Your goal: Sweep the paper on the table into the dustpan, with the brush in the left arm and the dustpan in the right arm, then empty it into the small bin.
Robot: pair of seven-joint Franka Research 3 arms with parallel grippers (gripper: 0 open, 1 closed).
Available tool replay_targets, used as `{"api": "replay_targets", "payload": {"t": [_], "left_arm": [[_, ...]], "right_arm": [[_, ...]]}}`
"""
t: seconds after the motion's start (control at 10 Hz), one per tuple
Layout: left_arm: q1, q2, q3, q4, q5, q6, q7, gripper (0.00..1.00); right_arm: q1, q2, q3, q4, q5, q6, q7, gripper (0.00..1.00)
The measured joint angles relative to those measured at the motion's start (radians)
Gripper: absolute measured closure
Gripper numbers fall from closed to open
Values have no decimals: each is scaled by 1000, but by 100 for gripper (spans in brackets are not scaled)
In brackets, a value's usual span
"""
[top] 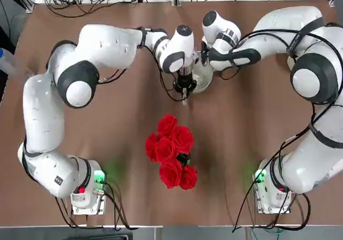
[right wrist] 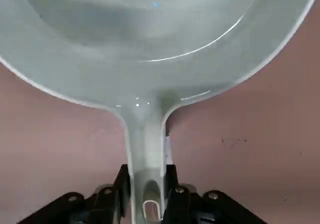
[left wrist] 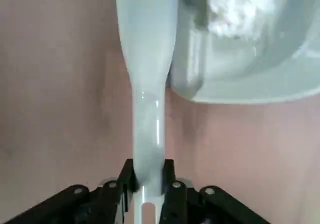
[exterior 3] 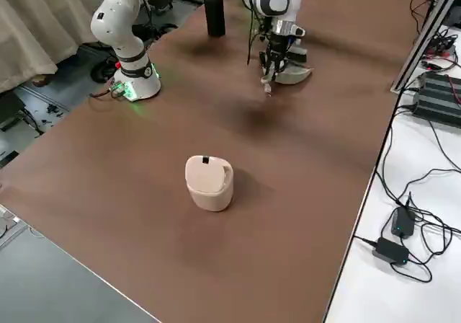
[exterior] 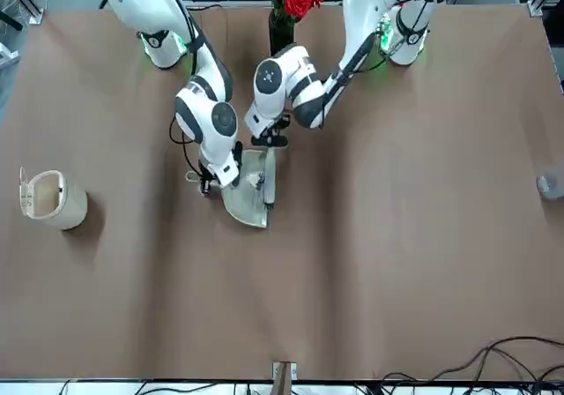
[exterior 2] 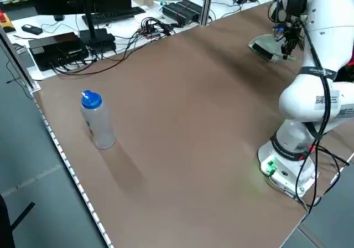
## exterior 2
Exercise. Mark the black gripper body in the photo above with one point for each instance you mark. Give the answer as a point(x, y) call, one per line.
point(292, 30)

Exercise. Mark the white brush with black bristles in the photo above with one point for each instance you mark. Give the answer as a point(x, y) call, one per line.
point(262, 52)

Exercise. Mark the pale green plastic dustpan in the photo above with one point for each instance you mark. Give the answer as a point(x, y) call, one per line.
point(262, 39)

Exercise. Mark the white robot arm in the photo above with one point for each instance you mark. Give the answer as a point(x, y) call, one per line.
point(326, 37)

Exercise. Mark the black finned power supply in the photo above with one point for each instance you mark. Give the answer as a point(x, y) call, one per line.
point(179, 11)

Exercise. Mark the black keyboard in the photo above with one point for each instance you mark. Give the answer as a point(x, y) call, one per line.
point(113, 15)

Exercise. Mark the black monitor stand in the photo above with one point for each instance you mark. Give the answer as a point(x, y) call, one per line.
point(95, 35)

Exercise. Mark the clear bottle with blue cap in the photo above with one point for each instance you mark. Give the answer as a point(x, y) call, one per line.
point(99, 126)

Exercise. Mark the black computer mouse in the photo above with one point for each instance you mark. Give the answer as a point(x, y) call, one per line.
point(59, 17)

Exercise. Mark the flat black electronics box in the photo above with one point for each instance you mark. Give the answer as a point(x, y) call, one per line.
point(55, 50)

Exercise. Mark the small black handheld device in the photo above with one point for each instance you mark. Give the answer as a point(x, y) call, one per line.
point(31, 29)

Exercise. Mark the clear acrylic side panel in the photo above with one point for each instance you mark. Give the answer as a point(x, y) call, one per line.
point(19, 65)

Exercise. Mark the red emergency stop button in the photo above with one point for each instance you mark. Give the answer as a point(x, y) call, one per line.
point(3, 16)

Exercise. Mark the silver aluminium frame post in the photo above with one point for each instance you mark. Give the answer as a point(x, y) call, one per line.
point(207, 4)

